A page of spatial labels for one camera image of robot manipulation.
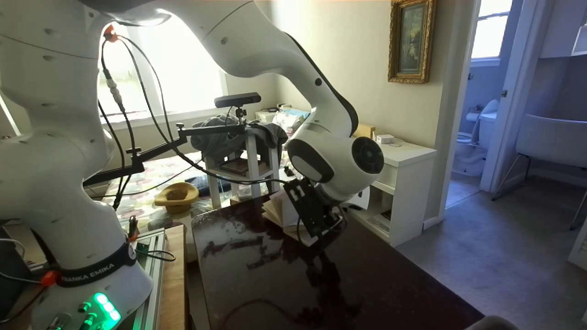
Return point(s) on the aluminium rail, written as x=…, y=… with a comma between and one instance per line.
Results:
x=149, y=286

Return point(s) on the white stool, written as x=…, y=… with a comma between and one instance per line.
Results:
x=251, y=165

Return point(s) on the wooden headboard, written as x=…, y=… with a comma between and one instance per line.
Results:
x=365, y=130

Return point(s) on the small white box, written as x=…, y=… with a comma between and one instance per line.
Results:
x=385, y=139

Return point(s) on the blue cloth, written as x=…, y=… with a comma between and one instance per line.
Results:
x=207, y=185

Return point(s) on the wooden board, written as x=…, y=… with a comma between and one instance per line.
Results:
x=174, y=281

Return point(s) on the gold framed picture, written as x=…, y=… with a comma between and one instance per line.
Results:
x=411, y=39

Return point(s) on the white door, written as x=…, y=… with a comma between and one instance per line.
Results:
x=514, y=92

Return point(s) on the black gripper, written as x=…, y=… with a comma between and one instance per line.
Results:
x=312, y=204

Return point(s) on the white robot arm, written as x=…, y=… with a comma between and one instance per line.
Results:
x=48, y=158

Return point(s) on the gray rounded object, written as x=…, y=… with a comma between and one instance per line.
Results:
x=492, y=323

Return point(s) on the white bassinet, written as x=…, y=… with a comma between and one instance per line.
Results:
x=550, y=139

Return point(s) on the yellow bowl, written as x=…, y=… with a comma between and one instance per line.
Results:
x=176, y=194

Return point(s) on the white toilet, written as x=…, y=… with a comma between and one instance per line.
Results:
x=482, y=134

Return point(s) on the black camera on mount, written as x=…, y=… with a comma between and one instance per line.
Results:
x=237, y=99

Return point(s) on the white nightstand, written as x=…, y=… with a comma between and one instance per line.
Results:
x=409, y=183

